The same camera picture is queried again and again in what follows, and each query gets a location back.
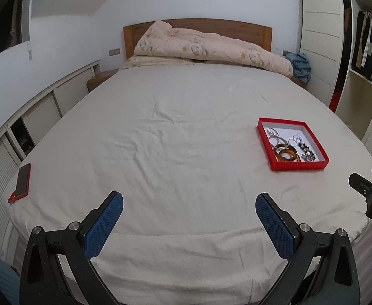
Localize bed with white sheet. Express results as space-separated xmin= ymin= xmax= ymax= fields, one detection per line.
xmin=7 ymin=65 xmax=369 ymax=302

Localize hanging dark clothes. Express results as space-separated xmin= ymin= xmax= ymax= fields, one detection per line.
xmin=351 ymin=9 xmax=372 ymax=88

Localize dark curtain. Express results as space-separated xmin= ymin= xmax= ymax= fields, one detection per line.
xmin=0 ymin=0 xmax=31 ymax=56

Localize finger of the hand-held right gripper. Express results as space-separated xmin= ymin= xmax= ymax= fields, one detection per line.
xmin=348 ymin=173 xmax=372 ymax=198

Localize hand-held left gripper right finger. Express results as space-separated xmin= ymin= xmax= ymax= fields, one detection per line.
xmin=256 ymin=192 xmax=361 ymax=305

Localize beige pillow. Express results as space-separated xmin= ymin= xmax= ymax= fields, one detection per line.
xmin=122 ymin=55 xmax=202 ymax=69

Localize wooden headboard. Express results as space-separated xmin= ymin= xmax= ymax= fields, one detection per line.
xmin=123 ymin=18 xmax=273 ymax=60

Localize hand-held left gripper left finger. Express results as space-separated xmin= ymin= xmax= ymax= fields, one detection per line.
xmin=19 ymin=191 xmax=124 ymax=305

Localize blue clothes pile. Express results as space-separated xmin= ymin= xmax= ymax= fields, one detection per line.
xmin=285 ymin=52 xmax=312 ymax=84

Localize beige floral quilt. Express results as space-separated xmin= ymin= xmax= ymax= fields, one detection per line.
xmin=134 ymin=20 xmax=294 ymax=77

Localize beaded stone bracelet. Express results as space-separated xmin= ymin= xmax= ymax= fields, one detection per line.
xmin=297 ymin=143 xmax=317 ymax=162

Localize low white wall cabinet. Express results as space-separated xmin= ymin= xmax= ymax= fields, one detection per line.
xmin=0 ymin=60 xmax=101 ymax=263

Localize red jewelry box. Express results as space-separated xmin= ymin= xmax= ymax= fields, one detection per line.
xmin=257 ymin=117 xmax=330 ymax=172

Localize plain silver bangle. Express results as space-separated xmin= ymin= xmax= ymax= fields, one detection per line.
xmin=269 ymin=135 xmax=288 ymax=148

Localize phone in red case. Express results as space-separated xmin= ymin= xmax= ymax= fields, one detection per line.
xmin=8 ymin=163 xmax=32 ymax=203

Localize red item beside wardrobe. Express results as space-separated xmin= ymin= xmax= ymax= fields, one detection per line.
xmin=329 ymin=87 xmax=342 ymax=112

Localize wooden nightstand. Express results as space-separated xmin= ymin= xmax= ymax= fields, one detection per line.
xmin=289 ymin=75 xmax=311 ymax=92
xmin=86 ymin=69 xmax=120 ymax=94

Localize amber bangle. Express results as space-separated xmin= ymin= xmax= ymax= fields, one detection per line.
xmin=279 ymin=148 xmax=301 ymax=163

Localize open white wardrobe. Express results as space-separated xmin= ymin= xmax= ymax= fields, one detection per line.
xmin=333 ymin=0 xmax=372 ymax=140

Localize white wardrobe door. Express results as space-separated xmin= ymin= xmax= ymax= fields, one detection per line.
xmin=299 ymin=0 xmax=345 ymax=103

